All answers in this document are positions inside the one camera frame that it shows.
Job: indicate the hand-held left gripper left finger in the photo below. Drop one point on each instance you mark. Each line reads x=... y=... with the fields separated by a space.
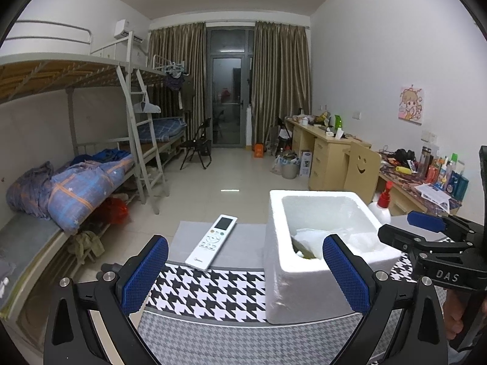
x=146 y=273

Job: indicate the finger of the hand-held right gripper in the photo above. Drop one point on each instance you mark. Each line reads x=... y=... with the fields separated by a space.
x=418 y=241
x=426 y=219

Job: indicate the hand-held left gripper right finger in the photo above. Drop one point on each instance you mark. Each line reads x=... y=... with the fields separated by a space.
x=344 y=273

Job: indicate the green tissue packet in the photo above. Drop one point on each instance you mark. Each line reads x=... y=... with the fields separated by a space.
x=306 y=256

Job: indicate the white foam box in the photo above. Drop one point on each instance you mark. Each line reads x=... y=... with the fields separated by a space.
x=304 y=292

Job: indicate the person's right hand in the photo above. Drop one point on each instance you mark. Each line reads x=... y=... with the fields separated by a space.
x=453 y=317

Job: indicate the printed paper sheets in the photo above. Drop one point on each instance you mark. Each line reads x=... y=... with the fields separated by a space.
x=433 y=193

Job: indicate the wooden desk with printed mat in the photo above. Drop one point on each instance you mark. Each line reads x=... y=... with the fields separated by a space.
x=403 y=194

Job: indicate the row of toiletry bottles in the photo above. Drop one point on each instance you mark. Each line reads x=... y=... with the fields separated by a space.
x=452 y=182

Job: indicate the white red pump bottle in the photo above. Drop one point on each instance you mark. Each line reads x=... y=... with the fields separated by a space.
x=383 y=197

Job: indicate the yellow desk item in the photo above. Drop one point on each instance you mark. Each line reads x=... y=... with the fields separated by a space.
x=403 y=170

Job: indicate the beige cloth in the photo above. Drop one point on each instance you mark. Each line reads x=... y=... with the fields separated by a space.
x=85 y=247

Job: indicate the black headphones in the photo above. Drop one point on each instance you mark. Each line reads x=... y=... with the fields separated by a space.
x=404 y=156

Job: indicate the red plastic bag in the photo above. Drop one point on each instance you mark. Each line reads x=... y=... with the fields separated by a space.
x=114 y=213

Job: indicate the houndstooth grey tablecloth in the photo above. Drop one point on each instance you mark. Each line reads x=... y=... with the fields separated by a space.
x=213 y=292

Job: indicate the white remote control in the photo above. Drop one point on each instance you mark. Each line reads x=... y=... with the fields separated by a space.
x=211 y=243

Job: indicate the wooden smiley chair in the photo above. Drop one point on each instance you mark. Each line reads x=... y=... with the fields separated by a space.
x=361 y=167

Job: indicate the blue orange striped quilt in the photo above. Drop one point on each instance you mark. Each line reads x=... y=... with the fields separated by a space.
x=83 y=194

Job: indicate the light wooden desk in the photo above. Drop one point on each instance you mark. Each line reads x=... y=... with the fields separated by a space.
x=323 y=159

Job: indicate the grey bucket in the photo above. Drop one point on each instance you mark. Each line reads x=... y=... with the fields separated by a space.
x=290 y=170

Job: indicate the white blue carton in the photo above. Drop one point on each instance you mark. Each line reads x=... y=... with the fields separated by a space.
x=305 y=163

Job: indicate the white bunk ladder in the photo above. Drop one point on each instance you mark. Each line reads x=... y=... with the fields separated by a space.
x=150 y=152

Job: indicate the blue clothes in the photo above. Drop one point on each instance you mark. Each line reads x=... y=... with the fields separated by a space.
x=112 y=156

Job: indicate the black folding chair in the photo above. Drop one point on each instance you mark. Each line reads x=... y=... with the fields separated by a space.
x=198 y=146

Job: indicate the grey purple clothes pile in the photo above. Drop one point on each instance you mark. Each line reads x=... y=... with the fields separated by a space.
x=28 y=190

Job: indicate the blue plaid bedding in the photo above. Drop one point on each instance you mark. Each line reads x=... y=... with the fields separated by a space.
x=163 y=128

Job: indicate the orange box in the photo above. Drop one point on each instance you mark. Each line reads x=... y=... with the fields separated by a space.
x=259 y=151

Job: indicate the olive hanging jacket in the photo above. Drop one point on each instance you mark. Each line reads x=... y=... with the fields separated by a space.
x=187 y=95

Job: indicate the dark hanging garment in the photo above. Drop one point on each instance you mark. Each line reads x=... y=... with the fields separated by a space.
x=175 y=81

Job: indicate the glass balcony door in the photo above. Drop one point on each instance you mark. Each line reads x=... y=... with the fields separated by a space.
x=228 y=95

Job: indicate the brown curtain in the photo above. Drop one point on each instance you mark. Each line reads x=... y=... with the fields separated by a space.
x=175 y=57
x=281 y=80

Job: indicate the metal bunk bed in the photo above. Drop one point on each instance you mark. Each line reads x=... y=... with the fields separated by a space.
x=159 y=69
x=38 y=72

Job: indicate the white air conditioner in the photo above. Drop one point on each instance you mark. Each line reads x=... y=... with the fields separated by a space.
x=127 y=30

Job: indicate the white wall socket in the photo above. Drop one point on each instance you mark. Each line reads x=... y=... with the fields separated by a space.
x=429 y=137

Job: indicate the pink cartoon wall poster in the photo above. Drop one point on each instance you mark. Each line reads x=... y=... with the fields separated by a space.
x=411 y=105

